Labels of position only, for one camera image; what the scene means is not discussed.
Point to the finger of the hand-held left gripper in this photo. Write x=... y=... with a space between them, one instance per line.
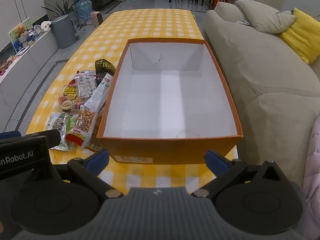
x=53 y=137
x=10 y=134

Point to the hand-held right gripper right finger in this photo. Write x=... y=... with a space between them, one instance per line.
x=215 y=160

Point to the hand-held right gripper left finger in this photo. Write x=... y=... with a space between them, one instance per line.
x=97 y=158

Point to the white speckled snack packet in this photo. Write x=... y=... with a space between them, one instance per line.
x=58 y=130

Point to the light green snack packet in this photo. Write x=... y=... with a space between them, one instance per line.
x=72 y=122

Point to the orange stick snack bag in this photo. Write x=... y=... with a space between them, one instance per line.
x=85 y=122

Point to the clear packet of brown cakes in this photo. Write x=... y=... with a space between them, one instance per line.
x=67 y=105

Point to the yellow waffle snack packet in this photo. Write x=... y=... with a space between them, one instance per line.
x=70 y=91

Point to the long white snack packet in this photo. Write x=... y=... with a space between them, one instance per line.
x=97 y=96

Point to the clear packet of white balls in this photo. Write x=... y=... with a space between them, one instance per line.
x=86 y=85

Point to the orange cardboard box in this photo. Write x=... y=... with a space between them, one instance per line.
x=175 y=97

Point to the dark green snack packet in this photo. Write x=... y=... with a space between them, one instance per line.
x=105 y=66

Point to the snack packs on cabinet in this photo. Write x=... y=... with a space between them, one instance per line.
x=7 y=65

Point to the white low cabinet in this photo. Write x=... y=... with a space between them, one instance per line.
x=25 y=65

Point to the pink quilted jacket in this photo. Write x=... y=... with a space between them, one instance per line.
x=313 y=160

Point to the beige sofa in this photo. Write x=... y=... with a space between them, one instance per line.
x=250 y=67

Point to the picture card with bears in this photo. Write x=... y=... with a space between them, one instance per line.
x=21 y=33

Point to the grey trash bin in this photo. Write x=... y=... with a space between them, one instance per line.
x=63 y=32

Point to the white cap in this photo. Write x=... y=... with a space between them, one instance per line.
x=46 y=26

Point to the pink heater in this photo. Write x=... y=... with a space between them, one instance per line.
x=97 y=18

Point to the green potted plant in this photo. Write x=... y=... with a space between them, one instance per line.
x=61 y=6

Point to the blue water bottle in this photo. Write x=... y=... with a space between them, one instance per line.
x=83 y=8

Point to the small items on sofa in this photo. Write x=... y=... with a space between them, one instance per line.
x=243 y=23

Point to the yellow checked tablecloth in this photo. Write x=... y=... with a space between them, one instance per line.
x=150 y=22

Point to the grey cushion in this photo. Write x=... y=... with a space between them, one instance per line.
x=265 y=17

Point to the yellow cushion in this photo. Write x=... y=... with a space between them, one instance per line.
x=302 y=35

